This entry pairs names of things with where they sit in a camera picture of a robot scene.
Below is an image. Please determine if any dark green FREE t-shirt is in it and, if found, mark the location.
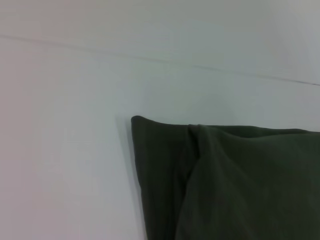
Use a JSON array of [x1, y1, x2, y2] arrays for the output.
[[130, 115, 320, 240]]

